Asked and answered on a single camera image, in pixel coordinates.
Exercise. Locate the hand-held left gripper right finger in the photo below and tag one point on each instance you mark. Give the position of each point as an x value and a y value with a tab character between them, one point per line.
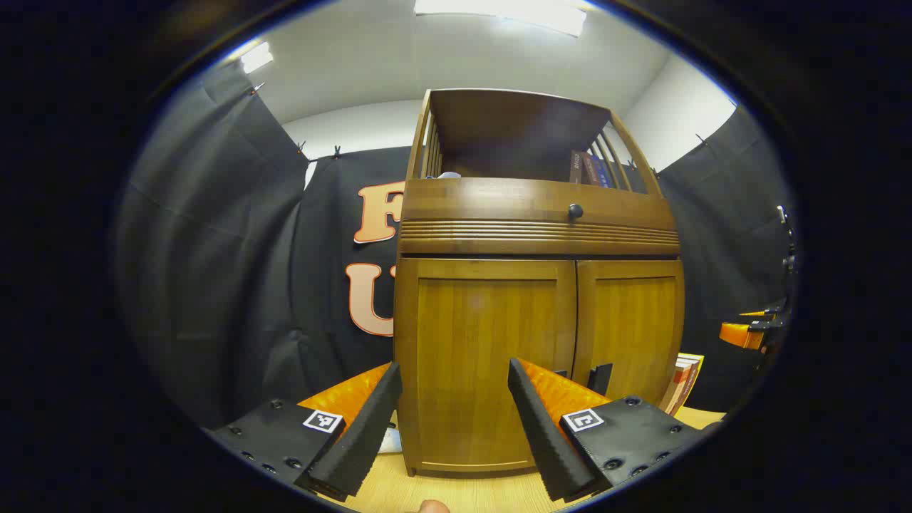
545	434

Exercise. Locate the maroon hardcover book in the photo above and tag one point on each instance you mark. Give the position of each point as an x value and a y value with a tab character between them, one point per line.
591	171

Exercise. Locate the small ceiling light panel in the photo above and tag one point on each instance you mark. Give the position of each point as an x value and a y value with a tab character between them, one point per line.
256	57

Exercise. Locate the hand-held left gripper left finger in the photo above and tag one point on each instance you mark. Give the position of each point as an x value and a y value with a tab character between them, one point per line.
356	434

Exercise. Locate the wooden double-door shoe cabinet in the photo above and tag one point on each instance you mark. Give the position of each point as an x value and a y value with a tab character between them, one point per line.
513	128

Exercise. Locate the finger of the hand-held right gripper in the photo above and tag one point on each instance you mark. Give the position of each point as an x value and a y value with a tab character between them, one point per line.
741	336
755	313

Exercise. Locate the wooden drawer with black knob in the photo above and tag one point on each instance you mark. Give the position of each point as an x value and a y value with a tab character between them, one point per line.
491	203

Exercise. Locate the white plush toy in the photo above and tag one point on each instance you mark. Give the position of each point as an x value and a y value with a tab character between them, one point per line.
390	442

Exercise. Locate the orange and white book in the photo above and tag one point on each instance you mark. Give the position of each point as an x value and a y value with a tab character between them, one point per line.
677	390

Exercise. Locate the small white object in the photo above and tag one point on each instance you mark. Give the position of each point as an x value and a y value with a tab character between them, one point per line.
449	174

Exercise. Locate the blue hardcover book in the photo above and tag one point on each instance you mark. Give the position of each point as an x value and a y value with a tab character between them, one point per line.
604	174

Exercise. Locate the yellow book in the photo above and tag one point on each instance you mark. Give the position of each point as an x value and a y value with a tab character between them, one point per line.
695	363

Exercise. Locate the black backdrop cloth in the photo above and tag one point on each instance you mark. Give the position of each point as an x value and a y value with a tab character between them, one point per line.
214	249

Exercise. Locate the brown hardcover book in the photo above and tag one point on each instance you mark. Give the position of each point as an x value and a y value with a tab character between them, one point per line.
576	167

